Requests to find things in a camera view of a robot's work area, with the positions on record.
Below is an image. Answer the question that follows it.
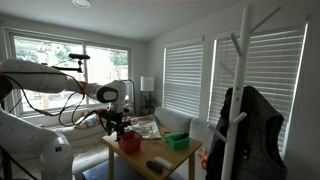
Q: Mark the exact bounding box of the black oval case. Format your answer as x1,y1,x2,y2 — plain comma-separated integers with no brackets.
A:
145,160,165,174

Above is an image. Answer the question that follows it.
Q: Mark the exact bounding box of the round ceiling light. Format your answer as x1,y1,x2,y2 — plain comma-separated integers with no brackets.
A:
71,0,92,9

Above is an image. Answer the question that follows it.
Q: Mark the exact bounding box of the narrow white window blind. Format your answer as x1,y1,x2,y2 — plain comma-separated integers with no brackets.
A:
162,43,204,118

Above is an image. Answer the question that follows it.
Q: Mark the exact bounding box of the white coat rack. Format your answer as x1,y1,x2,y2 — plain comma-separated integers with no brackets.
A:
208,3,283,180

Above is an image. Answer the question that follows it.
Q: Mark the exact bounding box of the wide white window blind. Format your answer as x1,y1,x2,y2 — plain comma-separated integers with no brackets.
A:
208,28,306,158

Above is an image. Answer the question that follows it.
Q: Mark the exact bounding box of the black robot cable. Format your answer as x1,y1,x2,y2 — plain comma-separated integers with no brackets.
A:
0,71,116,134

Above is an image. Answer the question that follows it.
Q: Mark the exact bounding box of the red basket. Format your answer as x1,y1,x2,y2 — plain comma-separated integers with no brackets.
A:
118,129,143,154

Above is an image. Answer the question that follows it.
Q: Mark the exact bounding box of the blue rug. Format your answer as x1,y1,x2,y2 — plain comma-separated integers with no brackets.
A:
82,155,174,180

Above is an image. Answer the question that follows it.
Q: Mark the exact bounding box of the black camera on stand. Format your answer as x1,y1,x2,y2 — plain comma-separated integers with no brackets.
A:
51,53,91,74

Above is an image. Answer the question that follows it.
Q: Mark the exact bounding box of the dark padded vest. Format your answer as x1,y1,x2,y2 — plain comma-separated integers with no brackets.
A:
205,85,289,180

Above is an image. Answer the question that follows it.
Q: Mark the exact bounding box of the black stand pole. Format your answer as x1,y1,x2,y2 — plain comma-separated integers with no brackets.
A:
0,144,14,180

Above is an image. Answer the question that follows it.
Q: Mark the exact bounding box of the large glass window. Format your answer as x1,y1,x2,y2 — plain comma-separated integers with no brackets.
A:
4,28,133,118

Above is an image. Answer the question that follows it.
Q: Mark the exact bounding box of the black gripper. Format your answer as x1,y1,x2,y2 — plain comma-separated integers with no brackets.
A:
99,109,132,142

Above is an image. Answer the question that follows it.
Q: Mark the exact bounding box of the green container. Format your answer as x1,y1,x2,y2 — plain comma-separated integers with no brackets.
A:
164,132,191,151

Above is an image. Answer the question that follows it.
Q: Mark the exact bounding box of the white printed tote bag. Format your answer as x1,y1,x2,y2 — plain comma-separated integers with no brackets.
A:
125,114,163,140

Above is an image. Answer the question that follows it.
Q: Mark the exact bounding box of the floral pillow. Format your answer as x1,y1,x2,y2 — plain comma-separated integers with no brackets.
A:
74,113,102,130

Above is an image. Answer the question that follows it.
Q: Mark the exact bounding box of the white shade floor lamp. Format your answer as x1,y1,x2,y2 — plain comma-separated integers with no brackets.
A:
139,75,156,116

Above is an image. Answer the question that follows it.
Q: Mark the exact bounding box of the white sofa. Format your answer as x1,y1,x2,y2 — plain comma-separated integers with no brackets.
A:
6,105,218,180

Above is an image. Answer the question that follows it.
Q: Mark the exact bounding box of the wooden table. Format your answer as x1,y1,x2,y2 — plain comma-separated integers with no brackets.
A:
101,124,204,180

